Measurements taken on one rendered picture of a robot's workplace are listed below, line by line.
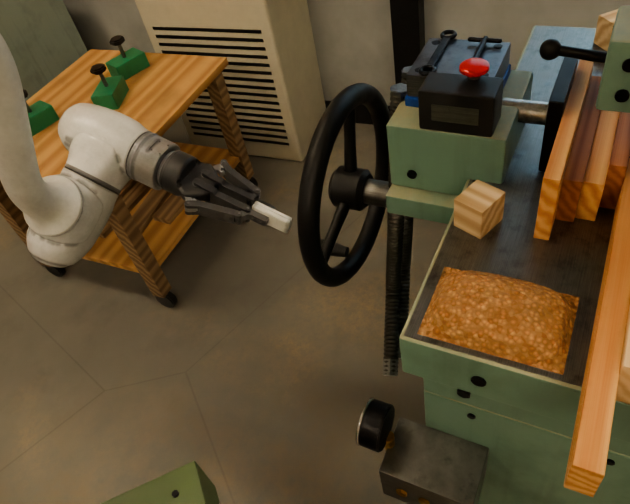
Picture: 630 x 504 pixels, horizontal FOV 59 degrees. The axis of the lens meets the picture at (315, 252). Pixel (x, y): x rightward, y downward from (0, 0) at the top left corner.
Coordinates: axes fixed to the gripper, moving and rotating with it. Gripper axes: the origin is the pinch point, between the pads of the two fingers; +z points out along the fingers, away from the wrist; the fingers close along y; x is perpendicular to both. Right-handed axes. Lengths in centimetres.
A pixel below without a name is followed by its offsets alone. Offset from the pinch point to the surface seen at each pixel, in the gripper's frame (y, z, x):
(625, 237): -15, 40, -40
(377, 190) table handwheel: -2.2, 15.9, -19.1
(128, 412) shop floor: -20, -26, 84
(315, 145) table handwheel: -8.3, 7.8, -28.0
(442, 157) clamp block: -5.7, 22.1, -32.0
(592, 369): -29, 39, -39
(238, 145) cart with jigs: 70, -45, 65
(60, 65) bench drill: 84, -135, 82
